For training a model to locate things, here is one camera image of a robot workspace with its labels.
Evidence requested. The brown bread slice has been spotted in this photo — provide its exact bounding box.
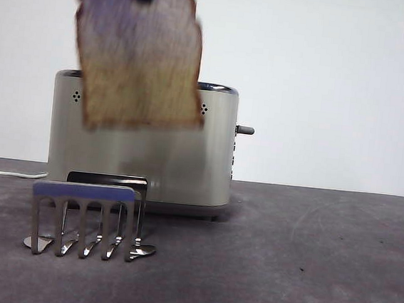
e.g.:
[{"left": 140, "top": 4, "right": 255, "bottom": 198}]
[{"left": 62, "top": 0, "right": 218, "bottom": 143}]

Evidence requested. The toaster push-down lever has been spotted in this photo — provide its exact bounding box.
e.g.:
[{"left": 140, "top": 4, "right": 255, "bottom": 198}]
[{"left": 234, "top": 124, "right": 256, "bottom": 136}]

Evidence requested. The cream and chrome toaster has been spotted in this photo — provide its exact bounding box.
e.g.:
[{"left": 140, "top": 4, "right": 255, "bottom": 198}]
[{"left": 42, "top": 67, "right": 244, "bottom": 224}]

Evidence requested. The steel toast rack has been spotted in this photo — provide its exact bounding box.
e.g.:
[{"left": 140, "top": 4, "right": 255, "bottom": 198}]
[{"left": 21, "top": 166, "right": 164, "bottom": 267}]

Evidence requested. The white power cable with plug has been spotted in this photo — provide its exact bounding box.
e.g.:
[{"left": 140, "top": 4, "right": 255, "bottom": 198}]
[{"left": 0, "top": 167, "right": 49, "bottom": 183}]

